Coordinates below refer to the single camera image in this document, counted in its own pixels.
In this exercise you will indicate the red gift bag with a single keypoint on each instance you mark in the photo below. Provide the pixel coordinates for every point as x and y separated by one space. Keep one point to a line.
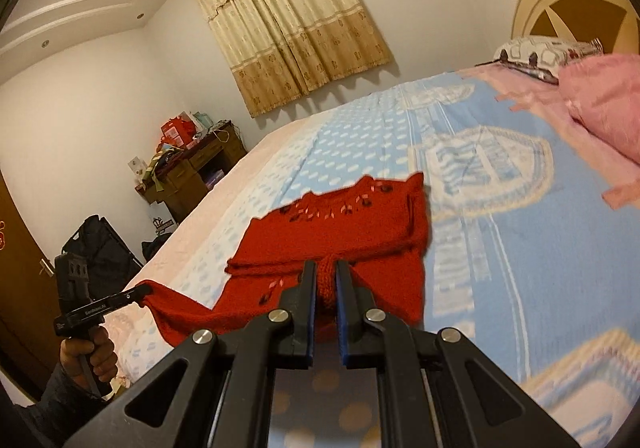
176 133

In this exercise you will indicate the teal paper bag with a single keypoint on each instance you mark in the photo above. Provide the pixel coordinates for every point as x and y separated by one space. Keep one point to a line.
202 123

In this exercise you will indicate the brown wooden desk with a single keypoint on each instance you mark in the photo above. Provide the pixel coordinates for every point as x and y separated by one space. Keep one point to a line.
190 173

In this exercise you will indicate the person's left hand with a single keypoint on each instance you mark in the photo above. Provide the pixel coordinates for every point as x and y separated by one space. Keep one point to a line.
106 355

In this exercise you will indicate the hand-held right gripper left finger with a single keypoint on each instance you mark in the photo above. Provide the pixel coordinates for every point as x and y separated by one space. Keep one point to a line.
312 328

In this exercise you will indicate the beige patterned window curtain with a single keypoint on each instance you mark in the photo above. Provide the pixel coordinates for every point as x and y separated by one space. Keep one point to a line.
290 18

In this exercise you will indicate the blue pink dotted bed sheet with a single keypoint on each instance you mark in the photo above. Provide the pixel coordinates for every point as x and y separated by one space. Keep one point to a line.
500 278

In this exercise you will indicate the cream wooden headboard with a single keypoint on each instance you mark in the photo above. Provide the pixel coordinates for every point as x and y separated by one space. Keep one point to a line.
575 3

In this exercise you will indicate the white grey patterned pillow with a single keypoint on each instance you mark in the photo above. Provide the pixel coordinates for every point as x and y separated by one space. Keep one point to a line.
535 53

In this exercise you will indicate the person's left forearm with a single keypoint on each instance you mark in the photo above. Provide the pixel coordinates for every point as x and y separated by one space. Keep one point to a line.
55 410

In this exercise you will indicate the black bag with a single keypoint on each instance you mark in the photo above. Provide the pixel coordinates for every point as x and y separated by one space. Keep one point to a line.
156 248
105 248

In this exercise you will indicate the green yellow striped cloth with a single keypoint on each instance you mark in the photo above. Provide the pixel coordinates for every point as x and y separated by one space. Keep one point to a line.
156 168

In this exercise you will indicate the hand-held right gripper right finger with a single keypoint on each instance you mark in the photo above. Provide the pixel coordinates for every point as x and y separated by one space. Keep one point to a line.
342 323

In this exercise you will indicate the pink quilt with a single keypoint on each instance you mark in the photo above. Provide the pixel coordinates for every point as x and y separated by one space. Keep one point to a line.
605 98

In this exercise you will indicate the brown wooden door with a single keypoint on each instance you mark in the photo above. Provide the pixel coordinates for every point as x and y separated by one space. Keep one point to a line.
22 288

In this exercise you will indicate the red knitted sweater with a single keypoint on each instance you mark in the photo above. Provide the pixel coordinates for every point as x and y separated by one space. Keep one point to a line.
350 228

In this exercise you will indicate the purple box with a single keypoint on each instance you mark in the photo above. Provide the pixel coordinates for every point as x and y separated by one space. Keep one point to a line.
215 178

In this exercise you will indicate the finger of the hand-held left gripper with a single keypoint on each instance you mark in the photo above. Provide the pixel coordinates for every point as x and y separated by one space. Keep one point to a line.
130 297

